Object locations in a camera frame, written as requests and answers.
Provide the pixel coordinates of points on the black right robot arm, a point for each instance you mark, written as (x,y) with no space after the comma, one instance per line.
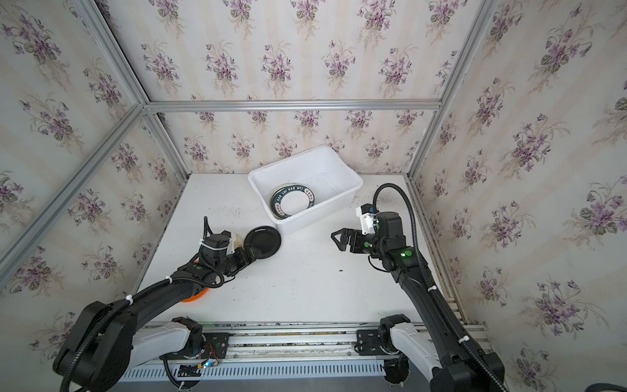
(449,359)

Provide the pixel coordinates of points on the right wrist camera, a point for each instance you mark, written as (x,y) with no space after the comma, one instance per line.
(367,215)

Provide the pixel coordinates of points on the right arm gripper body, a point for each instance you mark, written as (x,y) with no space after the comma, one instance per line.
(355,242)

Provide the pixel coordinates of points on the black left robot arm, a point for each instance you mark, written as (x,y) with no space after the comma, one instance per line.
(109,338)

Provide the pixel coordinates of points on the orange plate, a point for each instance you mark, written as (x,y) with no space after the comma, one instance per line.
(197,296)

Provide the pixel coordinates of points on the white plastic bin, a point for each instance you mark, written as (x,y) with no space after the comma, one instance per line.
(321,169)

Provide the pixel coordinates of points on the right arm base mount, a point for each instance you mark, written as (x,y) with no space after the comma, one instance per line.
(373,342)

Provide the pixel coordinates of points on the aluminium frame post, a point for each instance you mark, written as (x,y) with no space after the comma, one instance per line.
(166,144)

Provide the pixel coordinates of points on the green Hao Wei plate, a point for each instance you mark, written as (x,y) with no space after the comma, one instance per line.
(290,199)

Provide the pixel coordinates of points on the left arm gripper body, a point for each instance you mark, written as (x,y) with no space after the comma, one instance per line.
(239,256)

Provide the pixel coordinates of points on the black glossy plate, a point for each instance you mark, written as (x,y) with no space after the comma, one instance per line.
(264,241)

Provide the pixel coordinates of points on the aluminium rail base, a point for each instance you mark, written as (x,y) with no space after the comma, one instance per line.
(242,353)

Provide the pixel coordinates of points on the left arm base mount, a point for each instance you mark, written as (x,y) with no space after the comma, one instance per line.
(207,348)

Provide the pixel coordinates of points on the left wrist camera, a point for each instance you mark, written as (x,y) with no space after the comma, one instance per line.
(236,241)

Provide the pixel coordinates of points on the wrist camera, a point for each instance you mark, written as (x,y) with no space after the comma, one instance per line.
(236,241)
(367,215)

